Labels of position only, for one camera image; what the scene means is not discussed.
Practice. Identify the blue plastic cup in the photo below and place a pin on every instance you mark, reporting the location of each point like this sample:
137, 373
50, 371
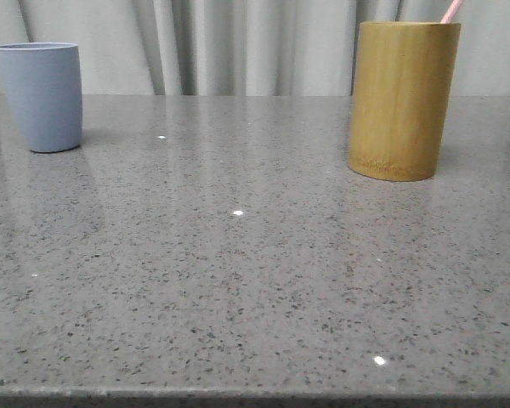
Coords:
43, 86

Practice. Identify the pink chopstick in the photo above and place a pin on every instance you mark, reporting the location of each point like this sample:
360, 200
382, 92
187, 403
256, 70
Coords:
451, 11

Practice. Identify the bamboo wooden cup holder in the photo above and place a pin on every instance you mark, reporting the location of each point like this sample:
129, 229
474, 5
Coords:
402, 85

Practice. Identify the grey pleated curtain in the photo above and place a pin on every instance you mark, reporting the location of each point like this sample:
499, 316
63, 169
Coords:
254, 48

